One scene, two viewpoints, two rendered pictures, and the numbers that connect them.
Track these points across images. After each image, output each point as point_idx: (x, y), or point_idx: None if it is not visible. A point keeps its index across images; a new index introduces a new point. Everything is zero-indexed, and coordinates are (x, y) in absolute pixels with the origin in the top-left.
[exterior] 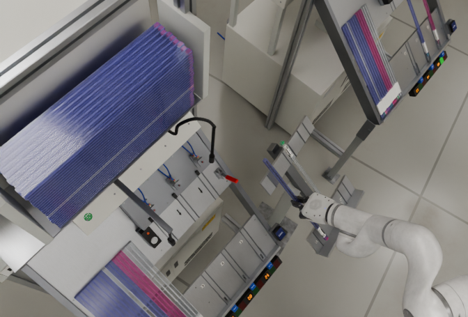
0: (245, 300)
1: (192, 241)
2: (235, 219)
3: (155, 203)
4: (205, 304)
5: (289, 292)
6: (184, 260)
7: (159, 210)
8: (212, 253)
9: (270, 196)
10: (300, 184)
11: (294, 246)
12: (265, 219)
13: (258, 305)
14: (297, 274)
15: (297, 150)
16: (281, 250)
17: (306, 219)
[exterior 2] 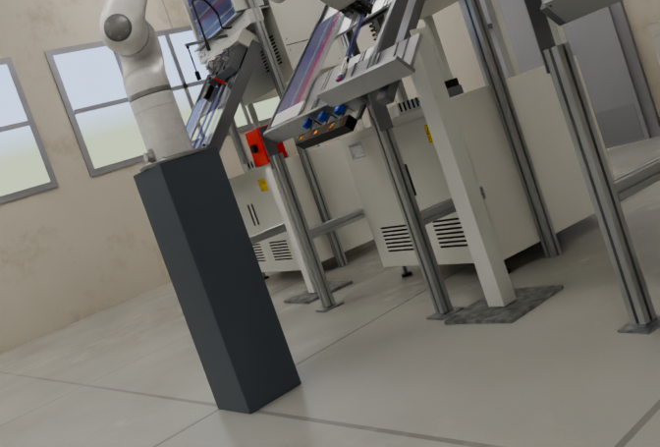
0: (313, 132)
1: (417, 144)
2: (528, 282)
3: None
4: (311, 98)
5: (386, 345)
6: (426, 203)
7: None
8: (471, 286)
9: (577, 290)
10: (403, 23)
11: (467, 330)
12: (523, 296)
13: (378, 330)
14: (412, 344)
15: None
16: (461, 319)
17: (522, 327)
